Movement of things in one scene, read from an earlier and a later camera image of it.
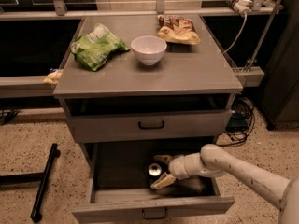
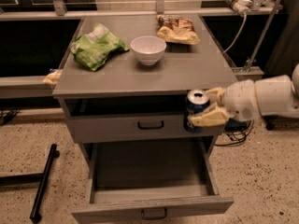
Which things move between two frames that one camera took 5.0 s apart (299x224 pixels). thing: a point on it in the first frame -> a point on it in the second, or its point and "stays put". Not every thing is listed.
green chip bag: (93, 49) stays put
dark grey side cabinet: (280, 94) stays put
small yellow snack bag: (53, 77) stays put
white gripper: (178, 168) -> (239, 99)
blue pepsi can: (154, 174) -> (195, 101)
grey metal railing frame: (43, 86) stays put
